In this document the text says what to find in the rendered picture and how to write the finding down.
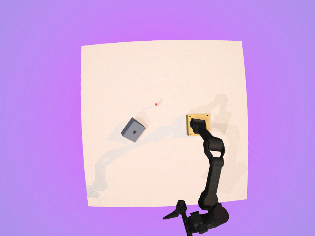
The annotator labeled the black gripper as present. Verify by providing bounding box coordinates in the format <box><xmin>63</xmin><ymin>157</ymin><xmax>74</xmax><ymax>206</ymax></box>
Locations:
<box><xmin>163</xmin><ymin>200</ymin><xmax>207</xmax><ymax>236</ymax></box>

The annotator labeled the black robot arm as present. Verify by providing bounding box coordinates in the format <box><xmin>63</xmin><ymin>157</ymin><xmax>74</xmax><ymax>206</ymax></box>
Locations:
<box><xmin>190</xmin><ymin>118</ymin><xmax>229</xmax><ymax>234</ymax></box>

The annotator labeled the grey sloped panel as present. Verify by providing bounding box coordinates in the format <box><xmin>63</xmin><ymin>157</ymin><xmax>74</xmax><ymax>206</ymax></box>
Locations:
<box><xmin>121</xmin><ymin>117</ymin><xmax>146</xmax><ymax>142</ymax></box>

